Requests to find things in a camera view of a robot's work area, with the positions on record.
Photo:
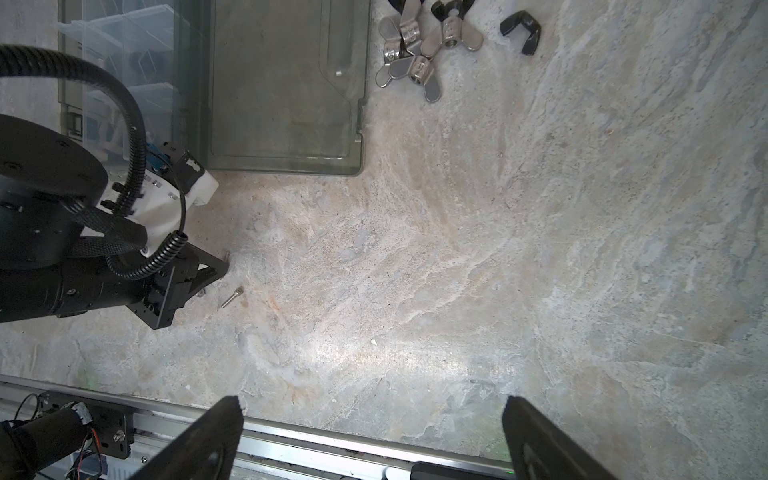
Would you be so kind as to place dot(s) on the pile of wing nuts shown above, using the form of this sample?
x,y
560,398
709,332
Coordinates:
x,y
408,52

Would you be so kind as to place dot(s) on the aluminium mounting rail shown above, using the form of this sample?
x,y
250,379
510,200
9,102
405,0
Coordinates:
x,y
269,448

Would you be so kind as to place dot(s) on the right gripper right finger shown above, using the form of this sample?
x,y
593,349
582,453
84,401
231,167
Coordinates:
x,y
539,449

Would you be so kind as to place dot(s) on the silver cap screw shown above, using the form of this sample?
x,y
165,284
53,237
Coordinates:
x,y
239,291

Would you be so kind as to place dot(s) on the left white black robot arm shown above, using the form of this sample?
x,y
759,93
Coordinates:
x,y
72,241

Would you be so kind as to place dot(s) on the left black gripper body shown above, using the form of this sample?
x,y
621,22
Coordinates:
x,y
167,291

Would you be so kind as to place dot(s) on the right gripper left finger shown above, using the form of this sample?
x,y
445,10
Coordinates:
x,y
205,450

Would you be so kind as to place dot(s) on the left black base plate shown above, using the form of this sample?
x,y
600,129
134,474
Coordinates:
x,y
81,416

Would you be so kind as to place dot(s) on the clear compartment organizer box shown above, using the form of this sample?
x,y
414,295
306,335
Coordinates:
x,y
160,51

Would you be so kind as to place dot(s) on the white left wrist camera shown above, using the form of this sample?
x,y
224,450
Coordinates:
x,y
171,173

